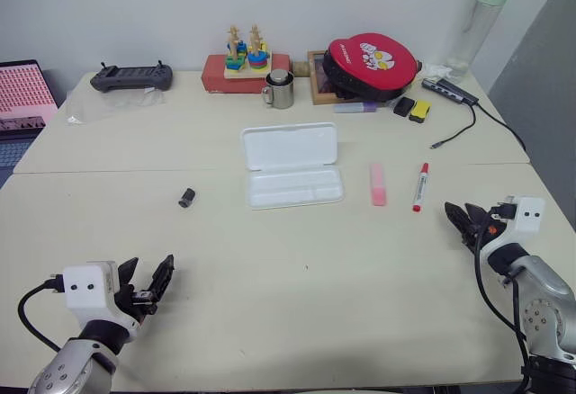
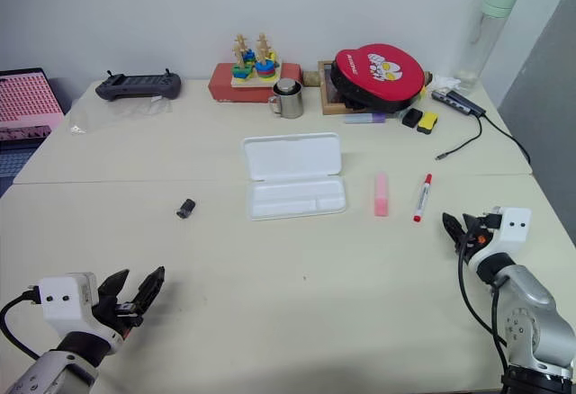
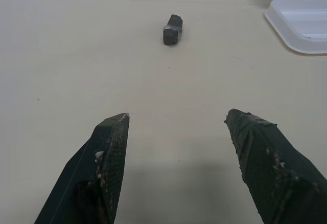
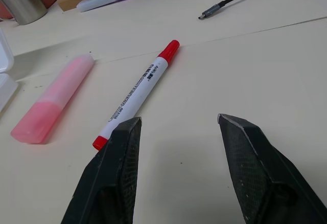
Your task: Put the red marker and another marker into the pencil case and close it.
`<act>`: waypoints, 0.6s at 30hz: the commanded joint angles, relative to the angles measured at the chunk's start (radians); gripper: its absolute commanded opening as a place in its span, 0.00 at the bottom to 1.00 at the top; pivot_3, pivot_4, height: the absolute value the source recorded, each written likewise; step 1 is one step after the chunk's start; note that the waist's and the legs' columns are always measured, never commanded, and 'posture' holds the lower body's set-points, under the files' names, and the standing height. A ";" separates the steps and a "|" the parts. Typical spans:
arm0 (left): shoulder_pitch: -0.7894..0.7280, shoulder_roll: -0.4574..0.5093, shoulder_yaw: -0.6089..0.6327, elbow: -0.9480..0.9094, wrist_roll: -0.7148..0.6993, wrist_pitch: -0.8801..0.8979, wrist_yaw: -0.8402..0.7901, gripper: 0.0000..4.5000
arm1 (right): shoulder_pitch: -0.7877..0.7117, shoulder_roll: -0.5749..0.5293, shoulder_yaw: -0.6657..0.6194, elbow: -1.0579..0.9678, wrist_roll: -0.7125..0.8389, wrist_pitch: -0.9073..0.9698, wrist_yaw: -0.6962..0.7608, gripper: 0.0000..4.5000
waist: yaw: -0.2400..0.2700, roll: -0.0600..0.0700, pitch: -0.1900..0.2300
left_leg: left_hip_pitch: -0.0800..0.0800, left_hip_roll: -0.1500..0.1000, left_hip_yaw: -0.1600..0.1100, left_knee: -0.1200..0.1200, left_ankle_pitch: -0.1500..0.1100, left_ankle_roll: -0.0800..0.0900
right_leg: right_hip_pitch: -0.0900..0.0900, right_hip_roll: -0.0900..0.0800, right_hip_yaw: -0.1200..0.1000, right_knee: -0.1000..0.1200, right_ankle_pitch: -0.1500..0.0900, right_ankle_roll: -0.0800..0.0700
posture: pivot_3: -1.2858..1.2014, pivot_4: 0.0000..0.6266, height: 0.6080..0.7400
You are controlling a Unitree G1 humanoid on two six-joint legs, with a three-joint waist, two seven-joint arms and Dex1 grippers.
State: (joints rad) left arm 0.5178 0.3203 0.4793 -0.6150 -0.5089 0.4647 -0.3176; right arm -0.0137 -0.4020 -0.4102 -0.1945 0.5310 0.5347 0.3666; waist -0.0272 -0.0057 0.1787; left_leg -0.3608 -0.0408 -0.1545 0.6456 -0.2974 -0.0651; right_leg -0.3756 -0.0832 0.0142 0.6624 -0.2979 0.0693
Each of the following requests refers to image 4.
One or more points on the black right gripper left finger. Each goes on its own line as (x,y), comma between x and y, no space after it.
(107,178)

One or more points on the red-capped white whiteboard marker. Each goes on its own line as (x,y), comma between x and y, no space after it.
(141,90)

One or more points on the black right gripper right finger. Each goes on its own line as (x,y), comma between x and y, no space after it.
(260,173)

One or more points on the white plastic container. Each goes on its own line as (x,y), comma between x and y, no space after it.
(4,73)

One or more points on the pink translucent plastic case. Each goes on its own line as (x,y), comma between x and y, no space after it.
(55,98)

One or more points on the stainless steel cup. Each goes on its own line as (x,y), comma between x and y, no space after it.
(21,0)

